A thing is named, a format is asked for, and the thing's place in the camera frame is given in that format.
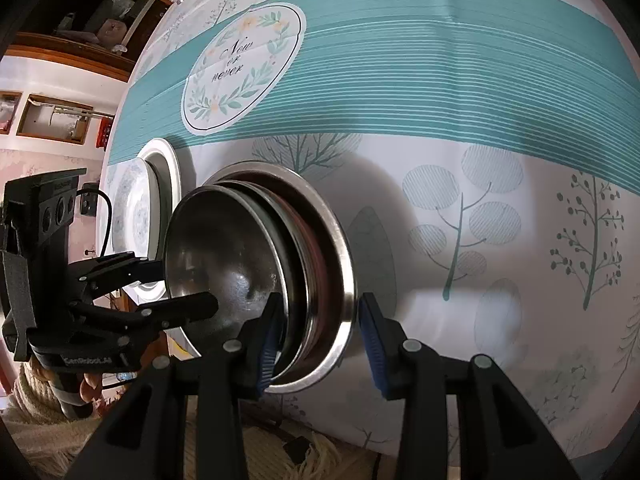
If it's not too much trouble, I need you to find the white patterned plate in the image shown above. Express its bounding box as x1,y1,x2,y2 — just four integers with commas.
111,157,162,260

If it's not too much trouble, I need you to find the pink steel bowl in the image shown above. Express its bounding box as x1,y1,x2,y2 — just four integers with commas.
270,192,333,360

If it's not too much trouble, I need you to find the green plate white rim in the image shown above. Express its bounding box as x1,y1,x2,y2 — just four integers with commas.
138,138,183,259

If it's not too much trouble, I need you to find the small steel bowl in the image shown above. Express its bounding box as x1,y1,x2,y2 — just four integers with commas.
164,185,291,356

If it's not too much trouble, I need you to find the large steel bowl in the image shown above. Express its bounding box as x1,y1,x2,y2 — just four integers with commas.
206,160,357,394

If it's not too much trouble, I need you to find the person's left hand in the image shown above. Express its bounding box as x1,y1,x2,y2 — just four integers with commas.
27,353,109,406

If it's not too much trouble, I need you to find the black cable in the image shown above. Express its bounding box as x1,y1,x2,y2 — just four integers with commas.
74,187,114,261

